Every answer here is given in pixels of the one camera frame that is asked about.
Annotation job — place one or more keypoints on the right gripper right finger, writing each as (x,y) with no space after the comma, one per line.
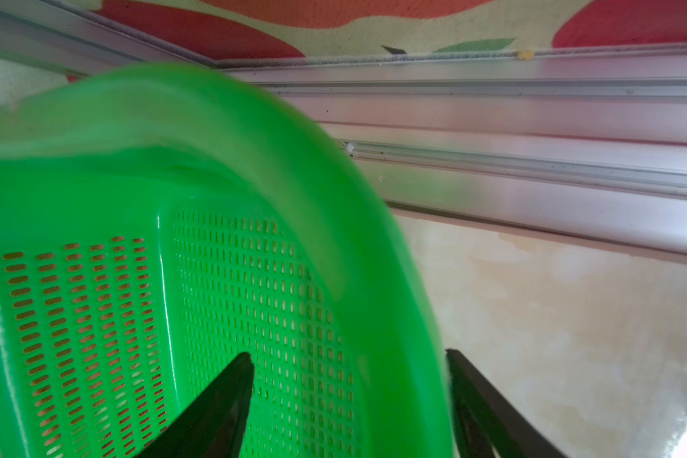
(485,423)

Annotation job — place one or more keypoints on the green plastic basket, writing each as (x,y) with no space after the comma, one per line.
(172,238)

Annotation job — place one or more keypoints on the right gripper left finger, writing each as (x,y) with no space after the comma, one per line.
(212,415)

